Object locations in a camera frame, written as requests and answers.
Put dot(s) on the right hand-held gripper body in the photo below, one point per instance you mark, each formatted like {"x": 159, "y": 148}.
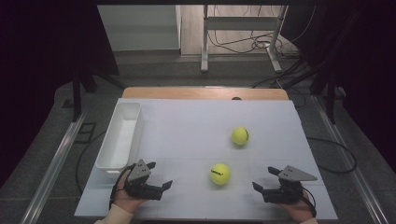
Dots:
{"x": 285, "y": 194}

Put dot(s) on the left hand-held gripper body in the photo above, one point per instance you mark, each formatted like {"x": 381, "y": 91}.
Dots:
{"x": 141, "y": 186}

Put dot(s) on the white plastic bin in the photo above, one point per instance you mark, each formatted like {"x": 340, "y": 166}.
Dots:
{"x": 120, "y": 143}

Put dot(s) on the yellow tennis ball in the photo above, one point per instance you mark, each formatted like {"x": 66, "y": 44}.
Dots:
{"x": 239, "y": 136}
{"x": 220, "y": 174}

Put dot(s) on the person's right hand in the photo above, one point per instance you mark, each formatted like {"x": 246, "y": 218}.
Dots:
{"x": 297, "y": 210}

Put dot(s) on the person's left hand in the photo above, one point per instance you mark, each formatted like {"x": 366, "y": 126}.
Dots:
{"x": 127, "y": 202}

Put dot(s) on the small dark round knob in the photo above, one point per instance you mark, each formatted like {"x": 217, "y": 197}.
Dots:
{"x": 236, "y": 98}

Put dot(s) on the wooden table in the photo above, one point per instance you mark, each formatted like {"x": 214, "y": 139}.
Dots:
{"x": 199, "y": 93}

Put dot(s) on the black tripod stand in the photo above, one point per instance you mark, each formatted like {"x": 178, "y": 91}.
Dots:
{"x": 77, "y": 96}
{"x": 330, "y": 93}

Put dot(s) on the white cabinet panel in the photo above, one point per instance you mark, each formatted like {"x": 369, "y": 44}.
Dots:
{"x": 140, "y": 28}

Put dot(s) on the dark curtain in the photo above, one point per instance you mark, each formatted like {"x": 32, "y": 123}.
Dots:
{"x": 37, "y": 62}
{"x": 367, "y": 62}

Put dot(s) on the aluminium floor rail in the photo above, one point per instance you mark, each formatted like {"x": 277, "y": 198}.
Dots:
{"x": 351, "y": 168}
{"x": 53, "y": 171}

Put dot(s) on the black square floor frame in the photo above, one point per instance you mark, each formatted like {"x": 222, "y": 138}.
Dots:
{"x": 85, "y": 133}

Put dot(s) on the grey metal stand frame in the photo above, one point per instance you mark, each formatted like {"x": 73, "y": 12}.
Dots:
{"x": 241, "y": 23}

